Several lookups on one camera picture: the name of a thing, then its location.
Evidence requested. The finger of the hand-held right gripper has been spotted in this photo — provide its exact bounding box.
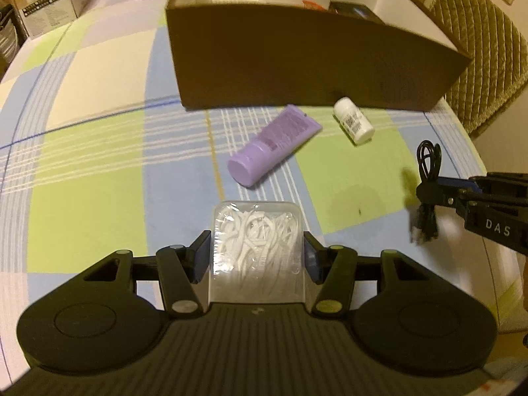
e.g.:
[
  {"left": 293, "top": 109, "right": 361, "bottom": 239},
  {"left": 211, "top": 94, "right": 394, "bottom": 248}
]
[
  {"left": 416, "top": 181, "right": 471, "bottom": 213},
  {"left": 436, "top": 172, "right": 528, "bottom": 206}
]

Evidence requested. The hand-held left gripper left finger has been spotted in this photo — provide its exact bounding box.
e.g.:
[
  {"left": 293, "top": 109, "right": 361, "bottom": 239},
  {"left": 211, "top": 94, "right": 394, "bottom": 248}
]
[{"left": 82, "top": 230, "right": 212, "bottom": 319}]

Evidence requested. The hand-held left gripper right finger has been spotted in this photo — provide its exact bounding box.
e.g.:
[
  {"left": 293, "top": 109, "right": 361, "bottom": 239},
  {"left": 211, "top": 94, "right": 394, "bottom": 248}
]
[{"left": 303, "top": 231, "right": 439, "bottom": 319}]

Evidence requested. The black cable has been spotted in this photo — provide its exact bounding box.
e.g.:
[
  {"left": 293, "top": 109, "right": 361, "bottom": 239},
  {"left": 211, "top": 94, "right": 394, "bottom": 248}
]
[{"left": 408, "top": 140, "right": 443, "bottom": 243}]

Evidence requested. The clear bag of floss picks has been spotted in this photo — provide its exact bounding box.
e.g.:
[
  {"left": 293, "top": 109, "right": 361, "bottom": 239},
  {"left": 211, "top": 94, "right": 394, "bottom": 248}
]
[{"left": 210, "top": 201, "right": 307, "bottom": 304}]

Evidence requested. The large brown cardboard box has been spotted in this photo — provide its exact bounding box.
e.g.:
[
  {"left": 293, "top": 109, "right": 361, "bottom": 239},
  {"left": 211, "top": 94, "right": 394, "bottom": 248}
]
[{"left": 165, "top": 0, "right": 473, "bottom": 112}]

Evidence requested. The white pill bottle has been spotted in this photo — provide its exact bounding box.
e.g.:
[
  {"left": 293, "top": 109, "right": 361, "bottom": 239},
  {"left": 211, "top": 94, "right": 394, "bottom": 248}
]
[{"left": 333, "top": 97, "right": 376, "bottom": 146}]

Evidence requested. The purple cream tube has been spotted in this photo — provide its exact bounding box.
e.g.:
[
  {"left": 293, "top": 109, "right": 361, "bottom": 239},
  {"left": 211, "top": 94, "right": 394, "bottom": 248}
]
[{"left": 228, "top": 104, "right": 322, "bottom": 187}]

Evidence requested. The woven chair cushion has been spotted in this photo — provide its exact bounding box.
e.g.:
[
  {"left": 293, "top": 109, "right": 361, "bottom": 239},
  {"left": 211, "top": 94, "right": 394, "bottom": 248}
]
[{"left": 429, "top": 0, "right": 528, "bottom": 139}]

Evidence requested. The checkered tablecloth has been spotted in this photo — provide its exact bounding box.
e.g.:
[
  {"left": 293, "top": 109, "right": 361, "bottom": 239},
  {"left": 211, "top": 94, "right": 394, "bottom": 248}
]
[{"left": 0, "top": 0, "right": 528, "bottom": 380}]

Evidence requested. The small black box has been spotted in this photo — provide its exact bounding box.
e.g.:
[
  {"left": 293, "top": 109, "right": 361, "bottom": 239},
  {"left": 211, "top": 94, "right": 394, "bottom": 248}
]
[{"left": 329, "top": 1, "right": 382, "bottom": 24}]

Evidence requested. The black shelf rack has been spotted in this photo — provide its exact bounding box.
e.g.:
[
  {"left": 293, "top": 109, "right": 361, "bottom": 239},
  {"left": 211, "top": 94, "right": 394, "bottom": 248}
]
[{"left": 0, "top": 4, "right": 22, "bottom": 76}]

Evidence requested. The white product box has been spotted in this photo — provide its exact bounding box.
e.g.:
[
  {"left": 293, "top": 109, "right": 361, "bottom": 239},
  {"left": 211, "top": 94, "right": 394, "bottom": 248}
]
[{"left": 9, "top": 0, "right": 102, "bottom": 40}]

